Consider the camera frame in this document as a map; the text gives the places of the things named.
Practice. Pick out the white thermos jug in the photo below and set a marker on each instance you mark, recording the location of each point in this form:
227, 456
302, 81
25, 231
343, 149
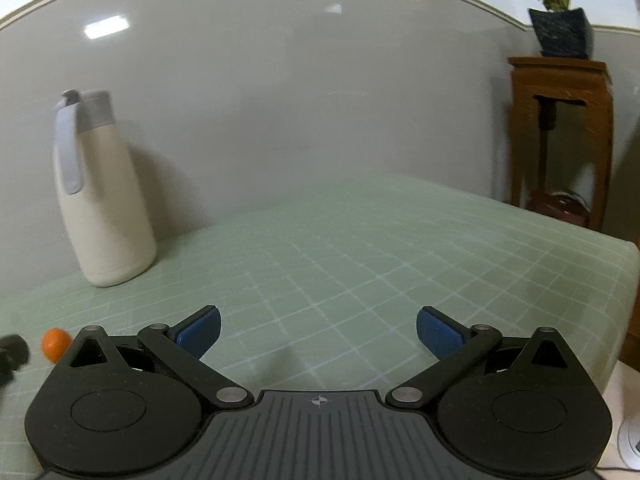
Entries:
98, 191

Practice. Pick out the wooden plant stand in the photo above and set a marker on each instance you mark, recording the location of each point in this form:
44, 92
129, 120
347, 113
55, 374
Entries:
561, 128

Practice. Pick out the potted plant dark pot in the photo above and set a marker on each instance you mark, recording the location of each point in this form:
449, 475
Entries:
562, 32

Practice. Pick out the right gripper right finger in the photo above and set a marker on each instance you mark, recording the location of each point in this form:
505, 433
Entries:
459, 350

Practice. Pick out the orange mandarin far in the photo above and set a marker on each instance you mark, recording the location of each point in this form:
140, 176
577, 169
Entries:
54, 343

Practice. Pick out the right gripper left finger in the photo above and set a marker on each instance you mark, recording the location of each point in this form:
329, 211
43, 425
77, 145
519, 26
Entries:
179, 349

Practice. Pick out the green grid table mat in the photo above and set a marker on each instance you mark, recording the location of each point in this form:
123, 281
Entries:
318, 300

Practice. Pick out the dark water chestnut far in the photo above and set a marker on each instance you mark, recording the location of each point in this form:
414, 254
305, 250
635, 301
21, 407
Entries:
14, 354

